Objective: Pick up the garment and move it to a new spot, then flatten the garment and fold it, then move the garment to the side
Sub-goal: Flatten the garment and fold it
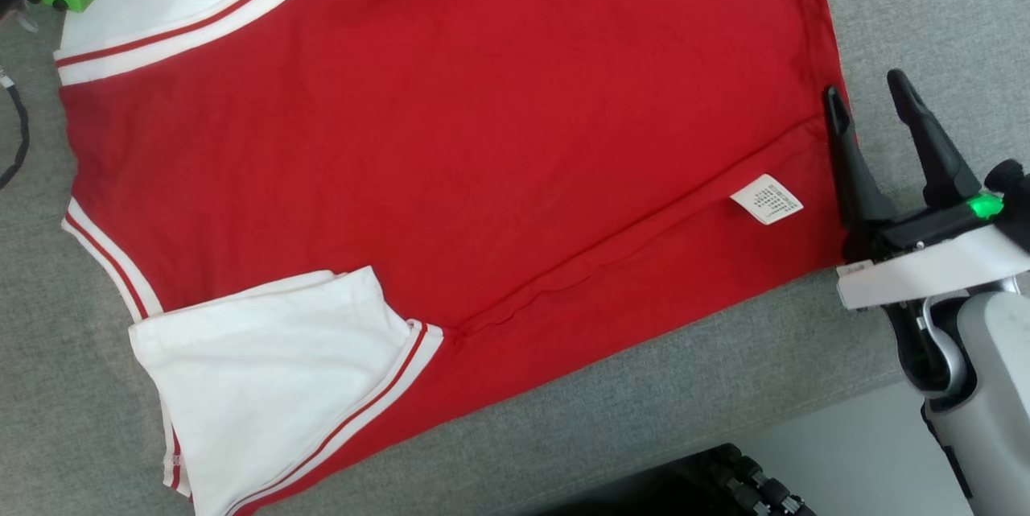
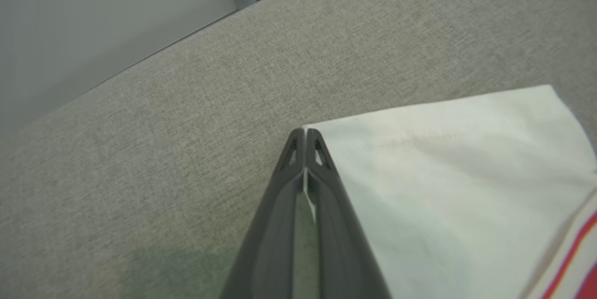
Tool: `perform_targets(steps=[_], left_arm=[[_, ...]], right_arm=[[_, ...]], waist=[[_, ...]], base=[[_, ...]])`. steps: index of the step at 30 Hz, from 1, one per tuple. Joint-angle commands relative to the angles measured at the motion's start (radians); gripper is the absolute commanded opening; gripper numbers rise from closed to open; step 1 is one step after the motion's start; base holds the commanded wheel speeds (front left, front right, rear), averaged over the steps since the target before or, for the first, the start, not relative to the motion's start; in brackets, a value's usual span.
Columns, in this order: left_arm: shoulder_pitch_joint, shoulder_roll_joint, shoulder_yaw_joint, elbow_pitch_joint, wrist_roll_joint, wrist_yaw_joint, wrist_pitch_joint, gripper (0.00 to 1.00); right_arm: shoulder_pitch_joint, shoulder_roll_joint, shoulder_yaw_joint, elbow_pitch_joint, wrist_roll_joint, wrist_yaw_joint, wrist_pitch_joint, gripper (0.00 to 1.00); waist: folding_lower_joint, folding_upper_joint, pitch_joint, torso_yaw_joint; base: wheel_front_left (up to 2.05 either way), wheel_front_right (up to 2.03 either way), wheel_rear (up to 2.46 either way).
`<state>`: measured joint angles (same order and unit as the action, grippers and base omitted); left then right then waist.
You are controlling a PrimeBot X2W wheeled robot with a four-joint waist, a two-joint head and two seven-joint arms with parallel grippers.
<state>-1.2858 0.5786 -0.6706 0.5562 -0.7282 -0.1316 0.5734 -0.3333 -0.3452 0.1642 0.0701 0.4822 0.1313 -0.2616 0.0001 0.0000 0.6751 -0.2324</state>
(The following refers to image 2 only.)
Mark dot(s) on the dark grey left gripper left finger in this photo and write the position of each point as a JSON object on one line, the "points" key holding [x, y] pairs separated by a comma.
{"points": [[270, 243]]}

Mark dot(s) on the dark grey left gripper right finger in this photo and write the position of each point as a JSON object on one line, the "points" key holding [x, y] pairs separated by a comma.
{"points": [[340, 243]]}

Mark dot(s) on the red garment with white stripes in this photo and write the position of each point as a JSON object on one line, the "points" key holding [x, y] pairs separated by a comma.
{"points": [[443, 173]]}

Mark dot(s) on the grey fabric sofa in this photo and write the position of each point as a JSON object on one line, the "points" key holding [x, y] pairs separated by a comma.
{"points": [[186, 149]]}

